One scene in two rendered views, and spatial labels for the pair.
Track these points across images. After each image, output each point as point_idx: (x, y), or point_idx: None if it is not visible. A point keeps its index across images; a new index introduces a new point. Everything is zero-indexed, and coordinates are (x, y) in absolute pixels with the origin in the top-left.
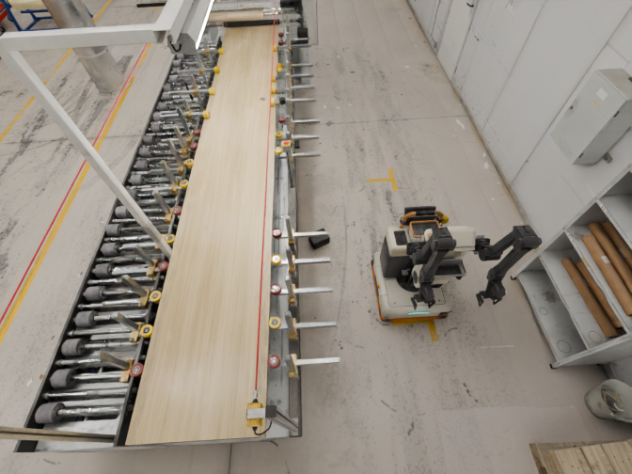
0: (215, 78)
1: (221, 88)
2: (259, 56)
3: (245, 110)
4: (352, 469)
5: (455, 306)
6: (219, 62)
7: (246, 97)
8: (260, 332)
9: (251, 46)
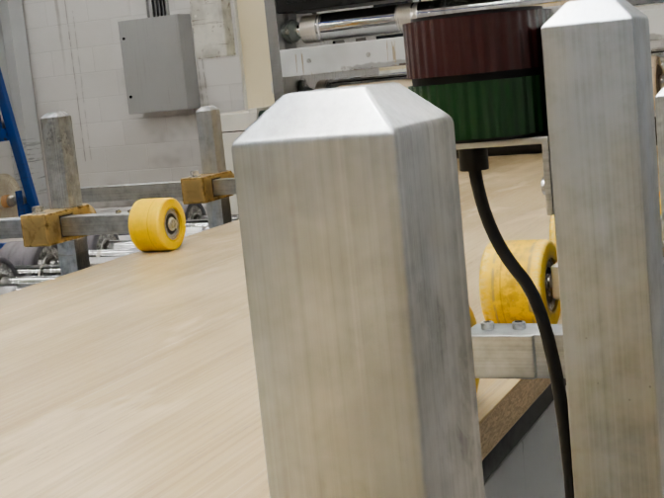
0: (108, 265)
1: (62, 299)
2: (541, 203)
3: (41, 424)
4: None
5: None
6: (236, 223)
7: (202, 342)
8: None
9: (519, 184)
